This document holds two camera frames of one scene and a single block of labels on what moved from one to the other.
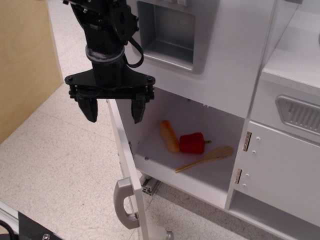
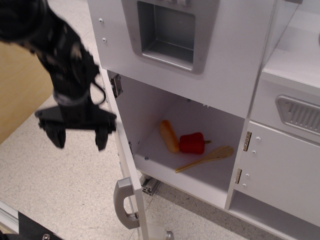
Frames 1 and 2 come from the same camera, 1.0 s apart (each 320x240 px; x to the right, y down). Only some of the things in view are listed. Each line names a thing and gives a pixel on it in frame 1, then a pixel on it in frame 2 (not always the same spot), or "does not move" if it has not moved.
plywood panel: x=29 y=70 does not move
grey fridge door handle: x=123 y=188 does not move
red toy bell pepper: x=194 y=143 does not move
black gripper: x=110 y=80 to x=80 y=114
